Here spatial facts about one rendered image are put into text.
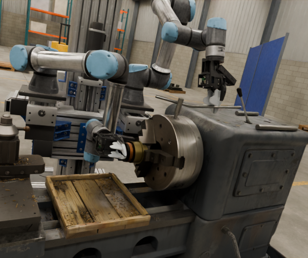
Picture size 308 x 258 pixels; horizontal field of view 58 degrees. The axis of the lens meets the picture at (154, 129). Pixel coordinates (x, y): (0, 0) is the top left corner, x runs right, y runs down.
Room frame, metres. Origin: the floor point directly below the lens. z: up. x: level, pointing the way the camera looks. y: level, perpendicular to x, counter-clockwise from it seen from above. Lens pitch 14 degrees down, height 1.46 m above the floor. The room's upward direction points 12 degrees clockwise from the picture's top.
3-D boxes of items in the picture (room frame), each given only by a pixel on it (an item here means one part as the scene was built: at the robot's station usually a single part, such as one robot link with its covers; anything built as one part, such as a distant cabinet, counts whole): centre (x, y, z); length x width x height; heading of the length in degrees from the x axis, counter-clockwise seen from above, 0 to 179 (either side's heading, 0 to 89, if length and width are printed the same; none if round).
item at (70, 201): (0.97, 0.17, 0.89); 0.36 x 0.30 x 0.04; 33
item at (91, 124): (1.23, 0.26, 1.08); 0.11 x 0.08 x 0.09; 32
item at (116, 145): (1.00, 0.12, 1.10); 0.09 x 0.06 x 0.03; 32
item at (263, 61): (7.58, -2.29, 1.18); 4.12 x 0.80 x 2.35; 173
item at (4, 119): (0.86, 0.48, 1.17); 0.04 x 0.04 x 0.03
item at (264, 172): (1.36, -0.39, 1.06); 0.59 x 0.48 x 0.39; 123
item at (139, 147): (1.04, 0.06, 1.08); 0.09 x 0.09 x 0.09; 33
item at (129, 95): (1.67, 0.17, 1.21); 0.15 x 0.15 x 0.10
